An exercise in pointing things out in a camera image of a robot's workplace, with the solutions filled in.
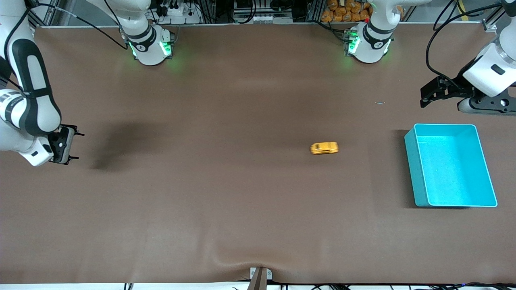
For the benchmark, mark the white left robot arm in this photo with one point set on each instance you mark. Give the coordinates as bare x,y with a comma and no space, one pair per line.
373,44

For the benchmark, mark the yellow beetle toy car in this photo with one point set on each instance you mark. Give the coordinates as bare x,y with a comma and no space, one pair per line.
324,148

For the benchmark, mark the brown table mat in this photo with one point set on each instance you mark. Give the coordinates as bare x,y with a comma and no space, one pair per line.
258,181

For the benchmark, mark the white power strip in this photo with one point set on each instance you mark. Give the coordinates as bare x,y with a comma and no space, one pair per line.
177,14

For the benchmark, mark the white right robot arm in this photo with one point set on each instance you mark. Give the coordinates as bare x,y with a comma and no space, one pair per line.
36,112

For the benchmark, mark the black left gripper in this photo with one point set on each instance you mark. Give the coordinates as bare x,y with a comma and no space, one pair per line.
454,89

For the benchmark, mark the teal plastic storage bin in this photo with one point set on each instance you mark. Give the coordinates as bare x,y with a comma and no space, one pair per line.
451,169

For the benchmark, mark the metal mat clamp bracket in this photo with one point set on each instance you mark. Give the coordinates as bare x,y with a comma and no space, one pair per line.
266,274

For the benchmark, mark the grey control box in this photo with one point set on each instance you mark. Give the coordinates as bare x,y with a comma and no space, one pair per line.
262,18

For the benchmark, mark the metal table corner bracket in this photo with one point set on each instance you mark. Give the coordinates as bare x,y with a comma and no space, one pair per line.
489,26

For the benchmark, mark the pile of orange objects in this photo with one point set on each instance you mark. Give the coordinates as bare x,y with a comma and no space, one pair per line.
346,12

